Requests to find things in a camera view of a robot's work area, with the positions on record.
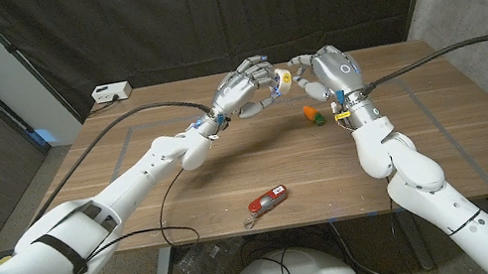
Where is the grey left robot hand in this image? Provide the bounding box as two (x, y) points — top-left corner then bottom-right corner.
(183, 52), (289, 139)

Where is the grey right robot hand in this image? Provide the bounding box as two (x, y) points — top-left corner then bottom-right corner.
(285, 38), (384, 141)

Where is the white sticker roll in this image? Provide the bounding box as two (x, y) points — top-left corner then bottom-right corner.
(273, 67), (297, 98)

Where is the red pocket knife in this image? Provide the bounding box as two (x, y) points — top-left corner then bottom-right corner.
(237, 183), (294, 230)

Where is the orange toy carrot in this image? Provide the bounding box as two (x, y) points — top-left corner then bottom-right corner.
(302, 102), (327, 129)

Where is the black backdrop curtain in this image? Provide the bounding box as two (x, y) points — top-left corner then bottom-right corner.
(0, 0), (460, 136)

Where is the white power strip box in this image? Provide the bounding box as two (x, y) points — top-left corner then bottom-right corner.
(89, 79), (134, 106)

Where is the clear plastic bag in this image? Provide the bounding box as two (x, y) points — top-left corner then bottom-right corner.
(175, 235), (249, 274)

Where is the grey table leg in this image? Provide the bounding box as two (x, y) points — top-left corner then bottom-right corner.
(393, 206), (435, 274)

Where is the yellow and black floor mat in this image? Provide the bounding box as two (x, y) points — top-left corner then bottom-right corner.
(0, 249), (19, 270)

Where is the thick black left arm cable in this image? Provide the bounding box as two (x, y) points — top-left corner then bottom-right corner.
(13, 92), (229, 226)

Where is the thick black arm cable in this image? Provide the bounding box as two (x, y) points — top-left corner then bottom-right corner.
(13, 92), (229, 226)
(353, 34), (488, 98)

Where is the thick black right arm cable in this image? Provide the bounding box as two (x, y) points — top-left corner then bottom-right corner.
(353, 34), (488, 98)

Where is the black power strip cord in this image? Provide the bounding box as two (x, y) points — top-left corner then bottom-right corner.
(84, 93), (123, 118)

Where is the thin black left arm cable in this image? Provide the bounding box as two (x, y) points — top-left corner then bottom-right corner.
(70, 166), (203, 265)

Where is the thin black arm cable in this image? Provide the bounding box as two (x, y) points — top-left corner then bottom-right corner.
(380, 172), (419, 274)
(70, 166), (203, 265)

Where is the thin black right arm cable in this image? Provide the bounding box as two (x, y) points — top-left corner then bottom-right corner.
(380, 172), (419, 274)

